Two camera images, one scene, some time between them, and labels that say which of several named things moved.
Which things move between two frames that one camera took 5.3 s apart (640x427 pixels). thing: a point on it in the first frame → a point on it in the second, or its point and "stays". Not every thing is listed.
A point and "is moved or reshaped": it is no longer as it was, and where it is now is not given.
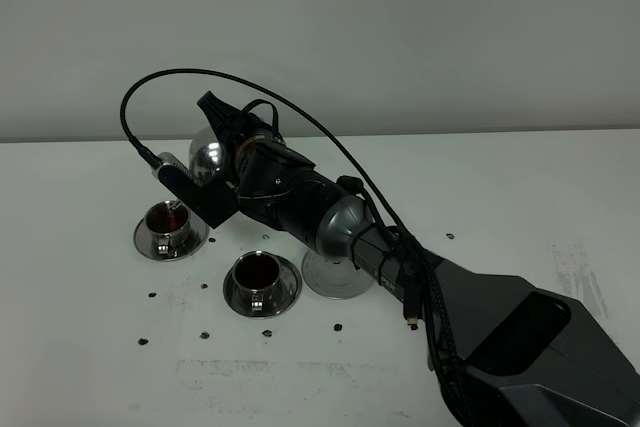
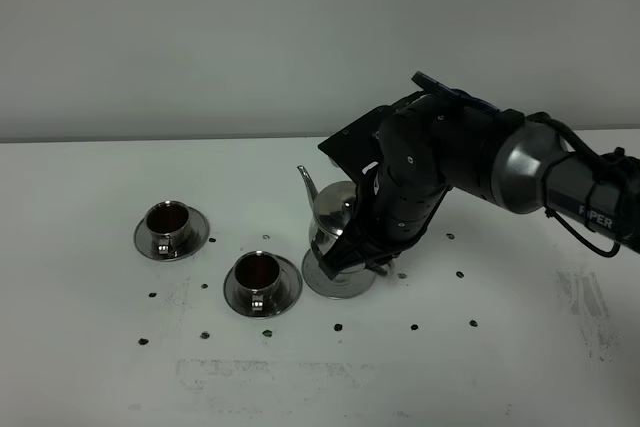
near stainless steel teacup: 256,281 stays
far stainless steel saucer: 198,229 stays
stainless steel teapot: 207,156 is moved or reshaped
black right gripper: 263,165 → 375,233
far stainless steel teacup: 168,226 stays
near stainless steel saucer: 289,292 stays
